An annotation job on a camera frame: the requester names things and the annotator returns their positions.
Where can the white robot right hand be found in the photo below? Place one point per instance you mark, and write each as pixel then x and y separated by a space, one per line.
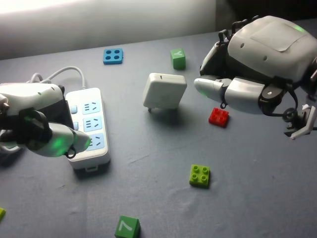
pixel 267 49

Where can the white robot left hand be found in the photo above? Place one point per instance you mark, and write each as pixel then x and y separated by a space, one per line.
pixel 37 94

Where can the white power strip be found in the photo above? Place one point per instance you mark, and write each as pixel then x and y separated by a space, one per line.
pixel 84 95

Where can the white charger adapter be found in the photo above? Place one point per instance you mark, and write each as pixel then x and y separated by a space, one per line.
pixel 163 91

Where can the blue four-hole block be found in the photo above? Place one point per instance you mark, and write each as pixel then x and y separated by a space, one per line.
pixel 113 55

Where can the red stud brick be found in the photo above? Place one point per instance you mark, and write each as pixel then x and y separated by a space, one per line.
pixel 218 122

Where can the green cube letter Y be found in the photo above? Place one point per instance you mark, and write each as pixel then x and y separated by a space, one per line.
pixel 178 62

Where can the small lime green block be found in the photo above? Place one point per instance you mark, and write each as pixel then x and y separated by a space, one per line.
pixel 1 214

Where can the grey table cloth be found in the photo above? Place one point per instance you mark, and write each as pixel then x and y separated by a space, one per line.
pixel 158 148

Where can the lime green stud brick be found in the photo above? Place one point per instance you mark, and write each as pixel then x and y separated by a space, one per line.
pixel 198 184

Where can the green cube number 7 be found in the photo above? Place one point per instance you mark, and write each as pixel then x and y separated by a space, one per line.
pixel 133 230

